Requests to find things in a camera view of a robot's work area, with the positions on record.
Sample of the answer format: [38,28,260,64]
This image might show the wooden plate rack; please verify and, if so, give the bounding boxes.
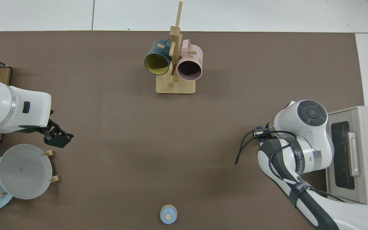
[0,149,59,196]

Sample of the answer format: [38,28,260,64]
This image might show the dark teal mug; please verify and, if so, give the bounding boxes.
[144,38,172,76]

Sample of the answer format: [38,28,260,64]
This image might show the grey plate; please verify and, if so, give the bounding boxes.
[0,144,53,200]

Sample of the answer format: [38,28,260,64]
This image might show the brown table cloth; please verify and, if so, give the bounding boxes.
[0,30,365,230]

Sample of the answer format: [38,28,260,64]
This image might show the pink mug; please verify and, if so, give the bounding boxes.
[176,39,203,81]

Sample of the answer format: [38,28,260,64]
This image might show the wooden cup stand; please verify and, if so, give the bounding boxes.
[156,1,196,95]

